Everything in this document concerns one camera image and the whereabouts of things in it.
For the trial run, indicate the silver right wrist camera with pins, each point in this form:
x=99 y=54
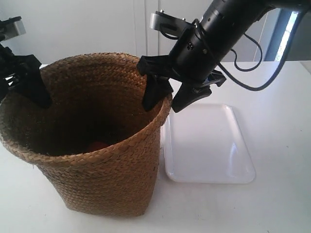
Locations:
x=162 y=22

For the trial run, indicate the brown woven wicker basket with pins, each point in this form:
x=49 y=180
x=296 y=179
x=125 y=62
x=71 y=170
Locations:
x=95 y=97

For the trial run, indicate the red cylinder left small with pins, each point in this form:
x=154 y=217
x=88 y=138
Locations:
x=96 y=145

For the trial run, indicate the white rectangular plastic tray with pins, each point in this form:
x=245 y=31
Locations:
x=204 y=144

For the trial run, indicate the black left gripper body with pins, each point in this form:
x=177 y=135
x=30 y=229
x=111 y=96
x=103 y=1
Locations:
x=9 y=64

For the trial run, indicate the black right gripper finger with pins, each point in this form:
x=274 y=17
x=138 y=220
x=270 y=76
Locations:
x=156 y=89
x=187 y=95

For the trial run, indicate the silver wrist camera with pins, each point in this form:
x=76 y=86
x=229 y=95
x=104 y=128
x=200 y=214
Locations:
x=162 y=22
x=11 y=28

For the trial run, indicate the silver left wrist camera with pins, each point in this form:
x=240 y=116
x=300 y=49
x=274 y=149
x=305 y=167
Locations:
x=11 y=28

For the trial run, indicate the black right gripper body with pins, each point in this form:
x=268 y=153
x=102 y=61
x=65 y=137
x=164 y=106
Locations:
x=188 y=62

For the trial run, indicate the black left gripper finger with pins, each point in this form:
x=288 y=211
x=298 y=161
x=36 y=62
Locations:
x=31 y=85

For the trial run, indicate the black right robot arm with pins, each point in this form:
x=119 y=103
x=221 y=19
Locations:
x=226 y=21

